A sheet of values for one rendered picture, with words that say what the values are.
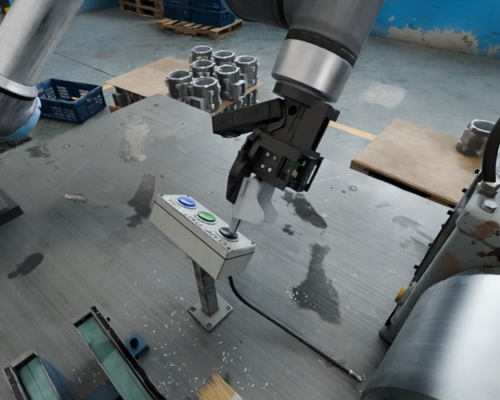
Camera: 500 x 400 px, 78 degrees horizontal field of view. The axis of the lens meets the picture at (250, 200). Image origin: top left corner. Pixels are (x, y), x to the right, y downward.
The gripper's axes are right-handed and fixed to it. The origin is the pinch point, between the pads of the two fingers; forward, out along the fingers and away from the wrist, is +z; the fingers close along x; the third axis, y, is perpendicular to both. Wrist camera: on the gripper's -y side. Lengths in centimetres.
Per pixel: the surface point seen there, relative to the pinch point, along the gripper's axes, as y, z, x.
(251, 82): -149, -33, 173
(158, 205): -12.3, 3.9, -3.4
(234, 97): -144, -16, 154
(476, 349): 30.2, -4.9, -2.4
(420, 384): 28.0, -0.4, -5.5
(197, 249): -1.7, 5.4, -3.3
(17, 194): -75, 34, 0
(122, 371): -1.8, 26.2, -9.1
